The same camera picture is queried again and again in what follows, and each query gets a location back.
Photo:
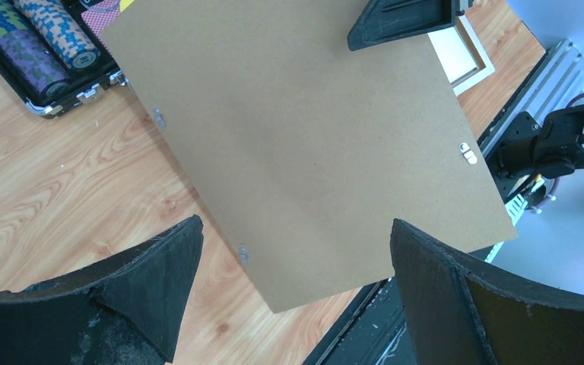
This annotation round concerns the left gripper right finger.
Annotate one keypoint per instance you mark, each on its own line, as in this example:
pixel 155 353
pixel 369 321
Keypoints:
pixel 463 310

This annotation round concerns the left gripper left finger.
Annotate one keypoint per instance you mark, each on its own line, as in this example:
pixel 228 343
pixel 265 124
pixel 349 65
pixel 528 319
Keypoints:
pixel 125 309

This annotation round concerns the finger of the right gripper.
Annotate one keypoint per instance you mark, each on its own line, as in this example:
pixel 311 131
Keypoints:
pixel 385 21

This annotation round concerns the light wooden picture frame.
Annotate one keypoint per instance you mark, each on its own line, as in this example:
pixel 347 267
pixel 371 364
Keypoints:
pixel 485 66

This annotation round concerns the brown cardboard backing board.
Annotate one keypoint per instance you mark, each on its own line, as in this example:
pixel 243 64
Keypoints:
pixel 303 151

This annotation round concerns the black poker chip case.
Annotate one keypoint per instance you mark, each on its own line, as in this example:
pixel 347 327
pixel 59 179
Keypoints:
pixel 53 56

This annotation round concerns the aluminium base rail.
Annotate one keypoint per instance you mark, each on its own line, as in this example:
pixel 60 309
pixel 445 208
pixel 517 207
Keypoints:
pixel 549 216

